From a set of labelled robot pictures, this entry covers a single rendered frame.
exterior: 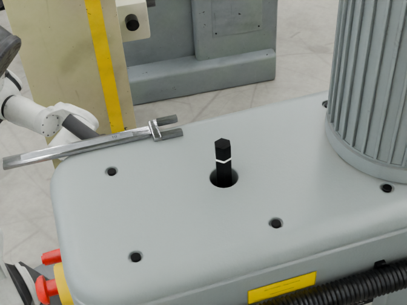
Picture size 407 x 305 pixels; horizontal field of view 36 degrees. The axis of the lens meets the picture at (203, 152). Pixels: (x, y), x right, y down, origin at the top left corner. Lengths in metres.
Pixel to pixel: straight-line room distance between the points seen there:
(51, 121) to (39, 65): 1.17
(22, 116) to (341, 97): 0.97
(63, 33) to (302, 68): 1.92
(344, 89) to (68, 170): 0.37
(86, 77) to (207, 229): 2.08
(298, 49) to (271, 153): 3.47
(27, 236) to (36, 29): 1.15
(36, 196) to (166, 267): 2.80
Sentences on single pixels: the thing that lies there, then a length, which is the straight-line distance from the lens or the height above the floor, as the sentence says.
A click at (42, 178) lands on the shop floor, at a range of 3.59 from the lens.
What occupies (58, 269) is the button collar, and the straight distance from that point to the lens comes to 0.88.
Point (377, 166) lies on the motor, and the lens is 0.81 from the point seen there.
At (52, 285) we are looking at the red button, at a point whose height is 1.77.
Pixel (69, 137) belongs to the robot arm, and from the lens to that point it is 1.49.
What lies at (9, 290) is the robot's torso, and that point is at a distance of 1.79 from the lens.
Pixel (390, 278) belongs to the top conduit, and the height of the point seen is 1.80.
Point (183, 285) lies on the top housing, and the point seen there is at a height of 1.87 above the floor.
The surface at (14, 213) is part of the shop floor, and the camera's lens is 3.46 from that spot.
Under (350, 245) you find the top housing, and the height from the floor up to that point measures 1.85.
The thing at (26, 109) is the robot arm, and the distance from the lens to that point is 1.60.
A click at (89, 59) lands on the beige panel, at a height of 0.92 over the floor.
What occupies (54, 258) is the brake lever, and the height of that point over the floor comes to 1.71.
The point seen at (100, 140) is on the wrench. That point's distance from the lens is 0.88.
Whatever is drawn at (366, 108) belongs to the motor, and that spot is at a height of 1.99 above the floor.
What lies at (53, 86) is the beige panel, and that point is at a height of 0.82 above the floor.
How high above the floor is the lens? 2.48
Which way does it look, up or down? 44 degrees down
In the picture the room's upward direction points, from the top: 4 degrees counter-clockwise
